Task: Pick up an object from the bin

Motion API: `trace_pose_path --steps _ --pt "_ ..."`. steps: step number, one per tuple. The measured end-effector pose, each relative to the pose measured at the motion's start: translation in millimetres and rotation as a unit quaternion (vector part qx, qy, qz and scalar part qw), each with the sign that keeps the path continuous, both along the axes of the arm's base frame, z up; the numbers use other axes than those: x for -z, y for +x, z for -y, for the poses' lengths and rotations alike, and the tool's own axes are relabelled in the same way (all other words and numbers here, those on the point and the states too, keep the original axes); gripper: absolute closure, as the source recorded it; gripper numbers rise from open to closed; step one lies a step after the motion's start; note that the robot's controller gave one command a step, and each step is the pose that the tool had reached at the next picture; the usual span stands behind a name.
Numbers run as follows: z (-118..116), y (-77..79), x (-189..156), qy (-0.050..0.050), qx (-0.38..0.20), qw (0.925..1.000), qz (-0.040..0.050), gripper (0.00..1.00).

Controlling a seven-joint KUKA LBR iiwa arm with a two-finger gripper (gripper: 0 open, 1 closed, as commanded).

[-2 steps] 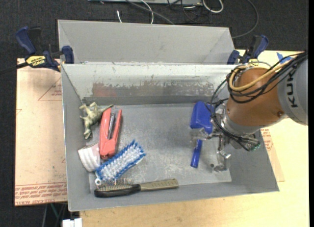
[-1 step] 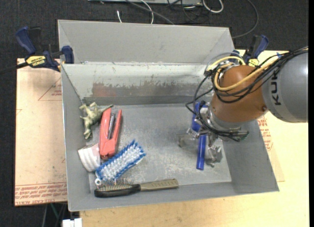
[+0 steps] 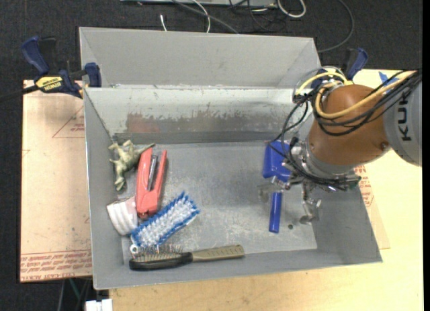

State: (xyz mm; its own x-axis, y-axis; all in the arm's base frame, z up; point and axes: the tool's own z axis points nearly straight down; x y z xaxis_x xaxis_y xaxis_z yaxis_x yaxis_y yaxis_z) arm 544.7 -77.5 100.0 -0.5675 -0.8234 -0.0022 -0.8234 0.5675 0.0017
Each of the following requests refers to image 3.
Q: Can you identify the blue handled plastic tool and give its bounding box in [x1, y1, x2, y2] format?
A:
[261, 139, 292, 234]

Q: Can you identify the white and pink ribbed cup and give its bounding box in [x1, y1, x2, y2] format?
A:
[106, 196, 139, 236]

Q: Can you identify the black hairbrush tan handle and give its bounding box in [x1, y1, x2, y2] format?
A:
[128, 244, 246, 272]

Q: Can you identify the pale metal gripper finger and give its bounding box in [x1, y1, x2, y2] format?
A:
[299, 197, 323, 226]
[257, 181, 287, 203]

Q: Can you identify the black cylinder on white bracket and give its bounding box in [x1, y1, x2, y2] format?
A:
[288, 136, 303, 158]

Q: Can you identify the red stapler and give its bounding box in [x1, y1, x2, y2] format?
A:
[135, 148, 168, 221]

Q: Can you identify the green toy dinosaur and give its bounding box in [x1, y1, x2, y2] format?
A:
[107, 139, 156, 192]

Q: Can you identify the blue and white scrub brush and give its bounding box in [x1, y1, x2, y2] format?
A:
[129, 191, 202, 253]

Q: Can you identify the grey metal bin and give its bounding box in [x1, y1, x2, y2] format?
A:
[79, 26, 384, 291]

